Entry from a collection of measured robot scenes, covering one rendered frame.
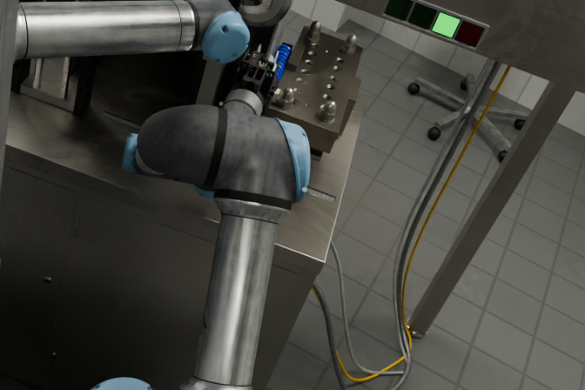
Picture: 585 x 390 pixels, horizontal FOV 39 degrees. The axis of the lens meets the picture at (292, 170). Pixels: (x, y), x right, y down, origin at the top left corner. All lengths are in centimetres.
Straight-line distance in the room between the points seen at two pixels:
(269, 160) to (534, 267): 238
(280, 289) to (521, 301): 164
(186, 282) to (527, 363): 156
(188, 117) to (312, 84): 76
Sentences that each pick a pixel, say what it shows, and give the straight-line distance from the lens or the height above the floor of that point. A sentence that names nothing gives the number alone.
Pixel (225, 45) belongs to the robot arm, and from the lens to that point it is 124.
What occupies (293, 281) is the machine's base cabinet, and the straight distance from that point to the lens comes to 176.
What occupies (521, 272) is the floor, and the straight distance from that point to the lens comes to 339.
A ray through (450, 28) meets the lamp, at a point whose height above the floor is 118.
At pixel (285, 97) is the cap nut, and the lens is 178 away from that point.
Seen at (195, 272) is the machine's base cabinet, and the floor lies 71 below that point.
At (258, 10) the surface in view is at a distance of 170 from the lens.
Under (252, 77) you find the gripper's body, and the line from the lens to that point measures 161.
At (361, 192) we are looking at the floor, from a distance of 335.
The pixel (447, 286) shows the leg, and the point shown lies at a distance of 274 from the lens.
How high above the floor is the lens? 203
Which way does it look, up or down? 38 degrees down
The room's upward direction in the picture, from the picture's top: 21 degrees clockwise
